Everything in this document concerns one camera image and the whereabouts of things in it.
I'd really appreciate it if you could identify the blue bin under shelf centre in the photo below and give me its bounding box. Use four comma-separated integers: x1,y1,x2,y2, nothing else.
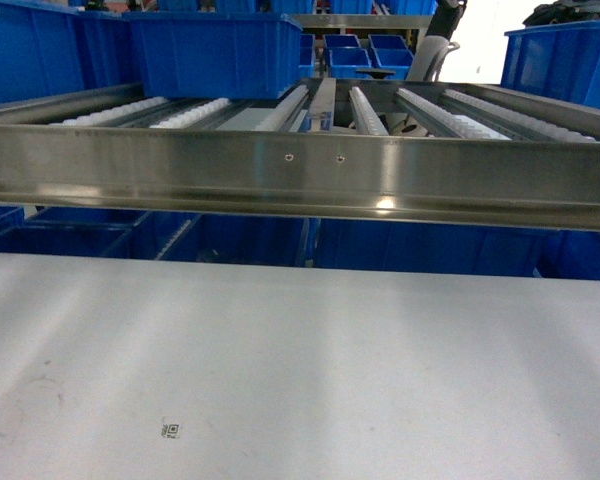
314,219,556,277

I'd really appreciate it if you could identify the blue bin under shelf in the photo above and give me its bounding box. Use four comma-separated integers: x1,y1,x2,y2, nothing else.
0,225,132,258
314,219,556,277

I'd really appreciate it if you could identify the stainless steel shelf rack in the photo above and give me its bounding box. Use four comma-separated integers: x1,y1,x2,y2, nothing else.
0,79,600,231

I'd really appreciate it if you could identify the blue bin under shelf left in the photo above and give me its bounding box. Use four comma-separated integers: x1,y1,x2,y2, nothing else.
0,225,132,258

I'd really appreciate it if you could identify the small blue bin background left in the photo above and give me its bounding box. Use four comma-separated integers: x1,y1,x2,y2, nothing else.
328,47,371,79

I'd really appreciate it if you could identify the small blue bin background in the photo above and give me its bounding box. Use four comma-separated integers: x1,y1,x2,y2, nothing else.
371,49,414,80
328,47,371,79

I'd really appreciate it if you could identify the blue bin on rollers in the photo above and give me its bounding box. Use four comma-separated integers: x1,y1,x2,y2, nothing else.
123,12,302,100

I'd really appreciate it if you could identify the small blue bin background right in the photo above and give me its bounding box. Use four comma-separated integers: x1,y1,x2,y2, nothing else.
371,49,414,80

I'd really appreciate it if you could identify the QR code sticker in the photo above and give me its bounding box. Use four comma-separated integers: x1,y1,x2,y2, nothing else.
161,423,182,439

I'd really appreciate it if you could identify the blue bin far right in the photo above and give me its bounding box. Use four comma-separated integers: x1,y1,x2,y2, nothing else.
500,20,600,109

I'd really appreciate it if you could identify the large blue bin far left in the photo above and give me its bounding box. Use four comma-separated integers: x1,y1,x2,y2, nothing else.
0,1,140,104

